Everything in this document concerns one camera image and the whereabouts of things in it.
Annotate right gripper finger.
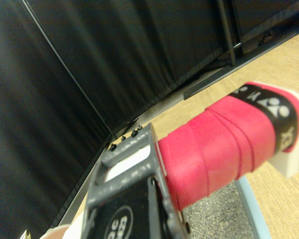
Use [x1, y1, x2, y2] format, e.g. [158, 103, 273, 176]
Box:
[82, 121, 190, 239]

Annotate white scoop with red handle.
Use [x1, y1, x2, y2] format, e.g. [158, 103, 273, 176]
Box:
[64, 81, 299, 239]

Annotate flat black curtain stand foot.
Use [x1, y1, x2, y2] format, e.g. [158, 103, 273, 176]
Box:
[183, 21, 299, 101]

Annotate blue litter tray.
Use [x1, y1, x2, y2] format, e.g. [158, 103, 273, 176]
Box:
[183, 175, 272, 239]

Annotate white bin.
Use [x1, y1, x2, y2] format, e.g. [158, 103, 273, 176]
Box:
[19, 223, 70, 239]

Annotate black curtain stand pole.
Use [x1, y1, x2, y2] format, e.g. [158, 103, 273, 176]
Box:
[217, 0, 238, 67]

